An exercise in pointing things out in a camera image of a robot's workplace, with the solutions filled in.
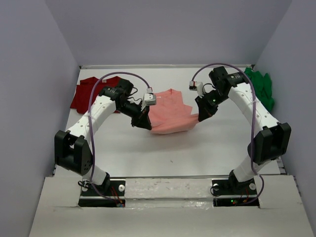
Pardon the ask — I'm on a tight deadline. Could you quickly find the pink polo shirt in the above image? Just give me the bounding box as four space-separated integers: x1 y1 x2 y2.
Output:
149 89 199 134

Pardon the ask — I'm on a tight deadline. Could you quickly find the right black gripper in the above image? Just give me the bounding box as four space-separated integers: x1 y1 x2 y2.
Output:
196 89 230 122

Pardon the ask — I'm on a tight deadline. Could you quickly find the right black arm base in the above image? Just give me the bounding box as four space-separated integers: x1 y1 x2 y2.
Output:
210 171 260 207

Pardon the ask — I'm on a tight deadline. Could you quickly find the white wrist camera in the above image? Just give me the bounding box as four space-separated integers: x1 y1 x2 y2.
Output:
142 93 157 108
189 80 205 98

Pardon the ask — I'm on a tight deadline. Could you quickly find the aluminium rear table rail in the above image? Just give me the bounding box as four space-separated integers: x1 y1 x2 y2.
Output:
79 63 255 70

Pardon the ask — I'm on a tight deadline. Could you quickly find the crumpled green t-shirt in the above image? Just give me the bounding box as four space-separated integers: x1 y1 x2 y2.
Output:
244 68 275 112

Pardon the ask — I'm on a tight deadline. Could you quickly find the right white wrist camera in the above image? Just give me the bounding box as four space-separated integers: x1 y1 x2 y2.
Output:
189 80 205 98

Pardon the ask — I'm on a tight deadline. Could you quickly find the folded red t-shirt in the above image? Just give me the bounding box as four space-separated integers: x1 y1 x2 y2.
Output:
70 76 121 114

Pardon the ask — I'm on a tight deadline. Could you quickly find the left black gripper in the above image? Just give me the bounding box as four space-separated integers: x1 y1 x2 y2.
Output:
117 100 152 130

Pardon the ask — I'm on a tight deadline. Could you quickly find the white foam block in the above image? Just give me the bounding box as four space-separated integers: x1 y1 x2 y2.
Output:
124 178 213 199

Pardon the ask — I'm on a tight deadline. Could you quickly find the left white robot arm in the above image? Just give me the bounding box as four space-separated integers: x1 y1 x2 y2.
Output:
54 79 156 195

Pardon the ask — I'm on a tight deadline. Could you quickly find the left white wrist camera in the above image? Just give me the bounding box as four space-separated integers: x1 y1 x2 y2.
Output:
142 93 157 108

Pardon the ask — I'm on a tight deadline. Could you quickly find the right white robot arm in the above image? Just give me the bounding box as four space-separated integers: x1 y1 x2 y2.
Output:
189 64 291 194

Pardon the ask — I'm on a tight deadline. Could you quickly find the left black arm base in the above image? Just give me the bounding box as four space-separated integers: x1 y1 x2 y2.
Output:
78 178 126 208

